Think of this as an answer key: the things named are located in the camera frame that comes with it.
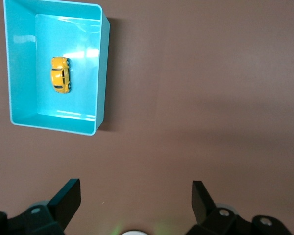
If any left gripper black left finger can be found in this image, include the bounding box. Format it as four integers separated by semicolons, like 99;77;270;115
0;178;82;235

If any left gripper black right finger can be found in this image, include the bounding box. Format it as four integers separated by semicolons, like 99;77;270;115
186;181;294;235

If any yellow beetle toy car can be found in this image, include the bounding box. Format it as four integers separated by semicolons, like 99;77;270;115
50;56;72;94

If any teal plastic bin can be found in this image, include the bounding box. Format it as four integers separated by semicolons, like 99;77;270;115
2;0;111;137

